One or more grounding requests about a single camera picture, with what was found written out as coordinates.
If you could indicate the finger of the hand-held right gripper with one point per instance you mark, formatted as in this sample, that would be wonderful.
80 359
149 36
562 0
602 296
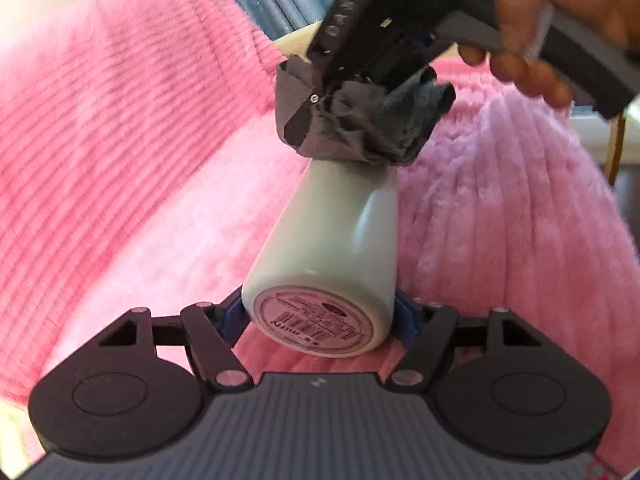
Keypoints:
300 122
407 57

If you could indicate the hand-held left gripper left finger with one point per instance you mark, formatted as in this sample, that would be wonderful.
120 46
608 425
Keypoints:
231 320

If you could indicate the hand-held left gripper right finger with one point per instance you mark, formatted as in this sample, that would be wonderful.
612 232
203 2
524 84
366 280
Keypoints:
407 321

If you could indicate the grey cleaning cloth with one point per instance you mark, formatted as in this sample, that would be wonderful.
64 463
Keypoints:
360 130

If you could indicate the white insulated bottle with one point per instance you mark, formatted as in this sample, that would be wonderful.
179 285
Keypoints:
325 240

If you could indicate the yellow-green covered armchair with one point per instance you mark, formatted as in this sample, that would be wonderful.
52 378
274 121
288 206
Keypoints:
295 40

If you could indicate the pink ribbed blanket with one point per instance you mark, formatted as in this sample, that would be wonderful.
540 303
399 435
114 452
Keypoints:
125 135

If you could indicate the wooden furniture leg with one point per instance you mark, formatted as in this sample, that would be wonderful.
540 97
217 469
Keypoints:
616 150

